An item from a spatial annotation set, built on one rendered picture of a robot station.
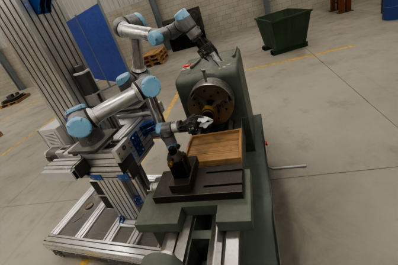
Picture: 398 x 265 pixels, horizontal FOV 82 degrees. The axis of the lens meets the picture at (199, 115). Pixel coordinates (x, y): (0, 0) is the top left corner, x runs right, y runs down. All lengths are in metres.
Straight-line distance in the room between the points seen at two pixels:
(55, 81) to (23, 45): 0.25
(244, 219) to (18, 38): 1.55
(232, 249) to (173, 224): 0.27
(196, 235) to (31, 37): 1.37
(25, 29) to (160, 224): 1.27
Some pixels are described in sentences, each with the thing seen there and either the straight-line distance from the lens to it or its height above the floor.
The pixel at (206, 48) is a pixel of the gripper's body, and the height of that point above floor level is 1.48.
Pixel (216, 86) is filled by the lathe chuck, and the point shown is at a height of 1.21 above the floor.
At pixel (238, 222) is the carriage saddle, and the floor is 0.92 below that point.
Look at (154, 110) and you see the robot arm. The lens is 1.49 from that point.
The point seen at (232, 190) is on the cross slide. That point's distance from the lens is 1.05.
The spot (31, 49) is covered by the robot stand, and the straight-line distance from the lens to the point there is 1.69.
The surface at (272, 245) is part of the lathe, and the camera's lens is 1.39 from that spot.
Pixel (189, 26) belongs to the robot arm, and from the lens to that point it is 1.29.
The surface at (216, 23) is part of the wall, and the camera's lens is 11.45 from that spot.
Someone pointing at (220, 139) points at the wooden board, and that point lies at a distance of 1.52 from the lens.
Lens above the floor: 1.72
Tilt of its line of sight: 26 degrees down
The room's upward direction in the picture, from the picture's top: 18 degrees counter-clockwise
